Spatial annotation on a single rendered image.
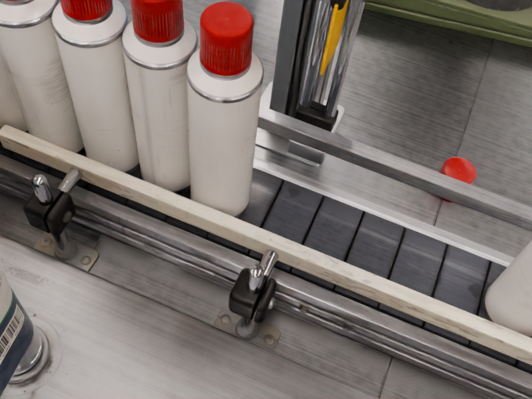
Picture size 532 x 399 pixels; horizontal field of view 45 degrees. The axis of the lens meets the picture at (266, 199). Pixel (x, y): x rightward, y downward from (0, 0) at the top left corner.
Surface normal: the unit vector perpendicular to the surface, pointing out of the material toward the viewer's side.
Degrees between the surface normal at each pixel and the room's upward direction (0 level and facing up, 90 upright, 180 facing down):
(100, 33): 45
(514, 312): 90
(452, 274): 0
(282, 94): 90
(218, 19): 3
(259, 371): 0
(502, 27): 90
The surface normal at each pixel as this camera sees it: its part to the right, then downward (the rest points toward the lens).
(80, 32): 0.01, 0.16
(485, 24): -0.23, 0.81
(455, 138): 0.08, -0.53
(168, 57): 0.28, 0.20
